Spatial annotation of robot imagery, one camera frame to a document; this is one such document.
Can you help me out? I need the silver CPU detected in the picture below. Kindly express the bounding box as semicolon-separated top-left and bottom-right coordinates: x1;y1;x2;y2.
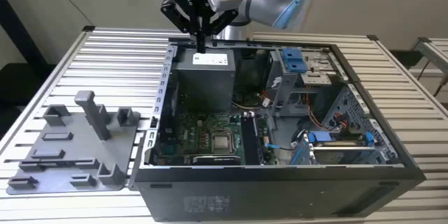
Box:
213;136;235;150

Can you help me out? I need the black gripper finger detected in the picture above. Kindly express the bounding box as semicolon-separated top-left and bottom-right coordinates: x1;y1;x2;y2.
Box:
201;9;240;52
160;0;203;52

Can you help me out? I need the silver metal bracket plate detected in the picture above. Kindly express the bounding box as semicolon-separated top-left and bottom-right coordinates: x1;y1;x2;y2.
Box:
301;73;332;86

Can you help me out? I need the black open PC case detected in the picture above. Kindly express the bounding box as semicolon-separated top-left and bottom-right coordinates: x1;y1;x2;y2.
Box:
131;37;428;222

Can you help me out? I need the black background box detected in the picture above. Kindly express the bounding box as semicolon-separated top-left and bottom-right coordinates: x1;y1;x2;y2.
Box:
388;49;423;71

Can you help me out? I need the green motherboard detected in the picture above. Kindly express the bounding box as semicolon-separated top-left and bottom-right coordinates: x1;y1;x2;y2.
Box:
153;111;279;166

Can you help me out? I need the grey parts rack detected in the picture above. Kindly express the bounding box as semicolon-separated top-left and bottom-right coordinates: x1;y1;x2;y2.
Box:
5;90;141;196

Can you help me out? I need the grey power supply unit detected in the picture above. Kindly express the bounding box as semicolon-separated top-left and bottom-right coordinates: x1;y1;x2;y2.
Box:
173;49;236;112

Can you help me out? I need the metal CPU socket cover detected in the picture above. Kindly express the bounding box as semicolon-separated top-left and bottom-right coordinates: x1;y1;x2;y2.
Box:
208;129;239;155

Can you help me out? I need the black graphics card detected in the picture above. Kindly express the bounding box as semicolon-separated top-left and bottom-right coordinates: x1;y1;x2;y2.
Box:
184;154;243;166

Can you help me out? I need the grey metal side table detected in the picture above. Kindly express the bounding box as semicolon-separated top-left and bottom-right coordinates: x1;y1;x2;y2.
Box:
408;36;448;78

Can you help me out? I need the black case fan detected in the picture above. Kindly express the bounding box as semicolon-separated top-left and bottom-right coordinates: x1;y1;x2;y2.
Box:
163;81;181;142

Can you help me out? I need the blue disk carrier with drive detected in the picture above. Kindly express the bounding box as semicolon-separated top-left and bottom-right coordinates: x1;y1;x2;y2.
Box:
292;129;379;166

